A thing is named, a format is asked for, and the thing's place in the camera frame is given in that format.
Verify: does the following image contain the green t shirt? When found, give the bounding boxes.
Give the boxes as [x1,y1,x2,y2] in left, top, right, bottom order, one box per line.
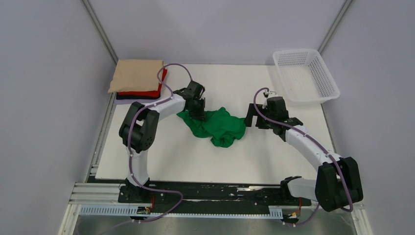
[177,107,246,148]

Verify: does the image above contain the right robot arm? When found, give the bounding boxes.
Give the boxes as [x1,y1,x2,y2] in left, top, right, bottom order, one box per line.
[244,96,364,212]

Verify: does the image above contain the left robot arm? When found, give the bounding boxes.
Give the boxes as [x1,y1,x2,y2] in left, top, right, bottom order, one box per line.
[119,81,206,202]

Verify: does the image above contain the folded red t shirt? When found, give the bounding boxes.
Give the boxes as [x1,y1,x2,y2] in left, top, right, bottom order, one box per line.
[114,67,162,96]

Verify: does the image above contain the white plastic basket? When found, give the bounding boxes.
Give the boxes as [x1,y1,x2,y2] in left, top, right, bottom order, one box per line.
[273,48,340,106]

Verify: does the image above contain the folded beige t shirt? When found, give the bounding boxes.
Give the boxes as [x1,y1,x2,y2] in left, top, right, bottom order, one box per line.
[108,59,164,93]

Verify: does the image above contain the folded black t shirt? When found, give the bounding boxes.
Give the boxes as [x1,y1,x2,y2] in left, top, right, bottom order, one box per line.
[116,93,161,100]

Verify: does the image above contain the left corner metal strip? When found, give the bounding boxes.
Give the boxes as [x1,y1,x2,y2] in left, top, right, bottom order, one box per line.
[80,0,118,64]

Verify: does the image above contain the corner metal strip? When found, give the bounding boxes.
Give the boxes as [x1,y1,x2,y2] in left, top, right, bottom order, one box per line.
[318,0,354,55]
[80,0,118,64]

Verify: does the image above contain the right corner metal strip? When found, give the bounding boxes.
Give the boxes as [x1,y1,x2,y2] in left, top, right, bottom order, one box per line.
[318,0,354,55]

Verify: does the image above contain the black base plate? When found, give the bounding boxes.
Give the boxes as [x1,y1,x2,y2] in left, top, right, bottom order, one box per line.
[118,180,312,215]

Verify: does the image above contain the aluminium frame rail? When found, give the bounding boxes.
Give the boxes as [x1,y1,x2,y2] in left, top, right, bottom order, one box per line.
[68,182,365,210]

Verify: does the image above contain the white slotted cable duct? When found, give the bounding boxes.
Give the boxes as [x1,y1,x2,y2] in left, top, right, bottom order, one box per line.
[78,205,283,220]

